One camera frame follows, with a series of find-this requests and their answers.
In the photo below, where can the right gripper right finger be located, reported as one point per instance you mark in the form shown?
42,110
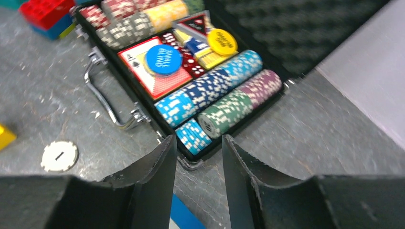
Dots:
261,197

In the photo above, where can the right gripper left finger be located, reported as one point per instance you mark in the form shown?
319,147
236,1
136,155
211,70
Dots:
136,197

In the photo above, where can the white 1 poker chip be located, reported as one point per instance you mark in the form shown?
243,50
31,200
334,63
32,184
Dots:
59,156

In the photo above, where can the black poker chip case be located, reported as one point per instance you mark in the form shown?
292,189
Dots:
210,95

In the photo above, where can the blue grey lego block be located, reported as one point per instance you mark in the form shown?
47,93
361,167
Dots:
182,217

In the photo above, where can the blue small blind button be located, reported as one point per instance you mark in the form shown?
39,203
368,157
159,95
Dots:
163,60

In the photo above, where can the yellow arch block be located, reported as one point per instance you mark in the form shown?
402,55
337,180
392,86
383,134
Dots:
6,137

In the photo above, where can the yellow dealer button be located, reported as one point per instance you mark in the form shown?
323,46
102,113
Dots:
222,42

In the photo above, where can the red blue lego block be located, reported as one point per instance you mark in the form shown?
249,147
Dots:
49,18

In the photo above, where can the teal block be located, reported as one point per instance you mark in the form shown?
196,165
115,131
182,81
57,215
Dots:
11,4

